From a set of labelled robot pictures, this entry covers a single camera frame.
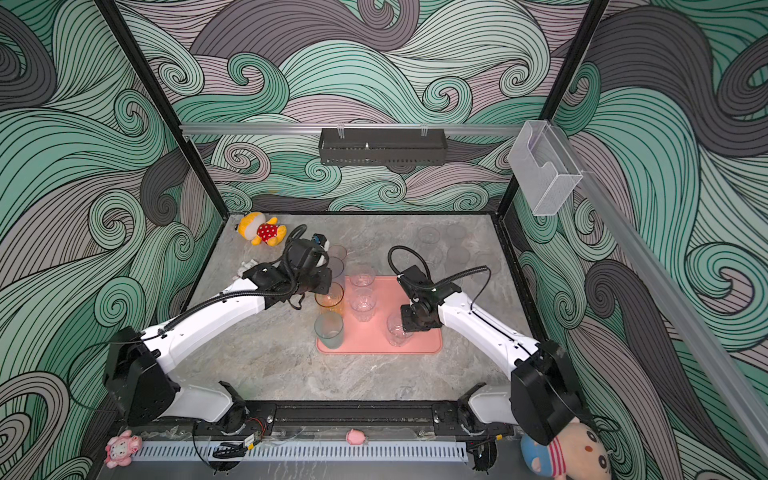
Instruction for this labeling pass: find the pink plastic cup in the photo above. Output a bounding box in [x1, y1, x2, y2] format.
[327, 245, 347, 260]

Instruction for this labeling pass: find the clear acrylic wall box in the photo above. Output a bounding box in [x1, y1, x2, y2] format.
[507, 120, 583, 217]

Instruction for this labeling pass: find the yellow plastic tumbler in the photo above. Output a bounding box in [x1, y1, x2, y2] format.
[314, 282, 345, 315]

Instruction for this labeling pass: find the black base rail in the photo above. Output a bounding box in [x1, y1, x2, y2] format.
[131, 400, 515, 439]

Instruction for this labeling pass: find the black wall shelf basket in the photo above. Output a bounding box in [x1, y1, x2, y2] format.
[318, 127, 448, 170]

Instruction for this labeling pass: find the clear faceted glass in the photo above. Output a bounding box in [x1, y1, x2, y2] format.
[349, 288, 377, 322]
[347, 263, 377, 288]
[386, 312, 414, 348]

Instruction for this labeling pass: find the clear upturned glass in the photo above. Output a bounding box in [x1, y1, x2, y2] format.
[421, 245, 445, 275]
[417, 226, 441, 246]
[445, 223, 468, 246]
[445, 245, 471, 275]

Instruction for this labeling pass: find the green textured plastic tumbler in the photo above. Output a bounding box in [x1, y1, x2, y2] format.
[314, 311, 344, 350]

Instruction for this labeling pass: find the yellow plush duck toy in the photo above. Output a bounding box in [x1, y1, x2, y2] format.
[237, 212, 287, 246]

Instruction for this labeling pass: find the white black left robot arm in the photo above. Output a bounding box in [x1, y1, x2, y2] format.
[103, 225, 332, 435]

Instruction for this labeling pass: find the pig plush striped shirt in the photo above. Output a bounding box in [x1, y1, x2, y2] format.
[520, 423, 612, 479]

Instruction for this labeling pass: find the small pink pig toy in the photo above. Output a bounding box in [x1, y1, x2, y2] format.
[345, 429, 367, 446]

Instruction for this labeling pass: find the blue textured plastic tumbler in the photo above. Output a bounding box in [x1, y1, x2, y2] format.
[328, 257, 345, 281]

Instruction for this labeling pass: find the pink plastic tray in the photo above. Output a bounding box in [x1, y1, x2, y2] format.
[316, 276, 443, 355]

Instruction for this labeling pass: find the white slotted cable duct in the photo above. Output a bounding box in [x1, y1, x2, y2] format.
[133, 440, 469, 463]

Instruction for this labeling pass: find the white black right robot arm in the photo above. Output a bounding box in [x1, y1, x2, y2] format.
[387, 245, 584, 445]

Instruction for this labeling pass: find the pink kitty plush toy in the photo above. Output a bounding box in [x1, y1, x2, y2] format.
[105, 430, 143, 469]

